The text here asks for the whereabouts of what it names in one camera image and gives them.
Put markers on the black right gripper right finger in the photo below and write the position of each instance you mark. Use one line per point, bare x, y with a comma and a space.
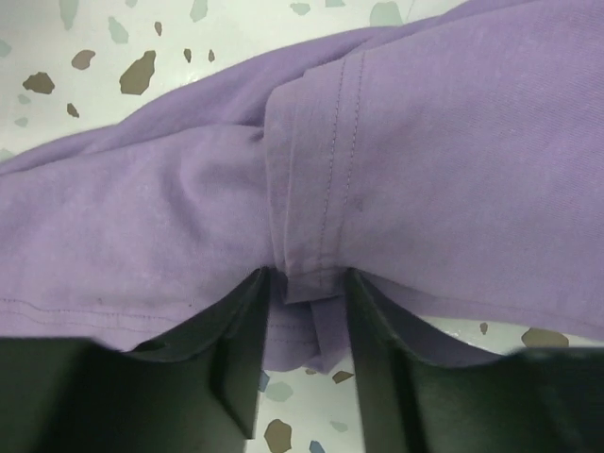
421, 390

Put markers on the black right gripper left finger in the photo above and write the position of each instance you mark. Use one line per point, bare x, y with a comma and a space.
193, 388

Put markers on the purple t shirt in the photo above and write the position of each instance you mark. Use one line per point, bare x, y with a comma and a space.
456, 161

